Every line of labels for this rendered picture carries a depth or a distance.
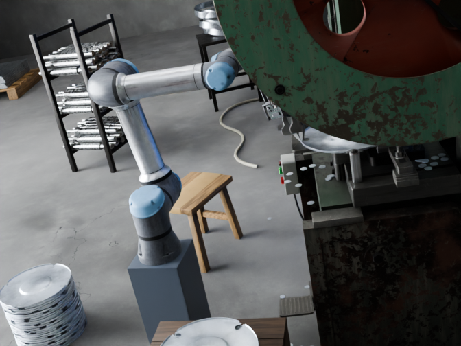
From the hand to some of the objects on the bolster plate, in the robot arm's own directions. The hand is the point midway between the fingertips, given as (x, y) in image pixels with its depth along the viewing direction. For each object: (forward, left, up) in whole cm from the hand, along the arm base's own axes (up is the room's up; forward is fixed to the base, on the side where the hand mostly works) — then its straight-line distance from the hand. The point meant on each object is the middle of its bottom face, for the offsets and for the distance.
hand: (301, 136), depth 190 cm
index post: (+17, -15, -9) cm, 24 cm away
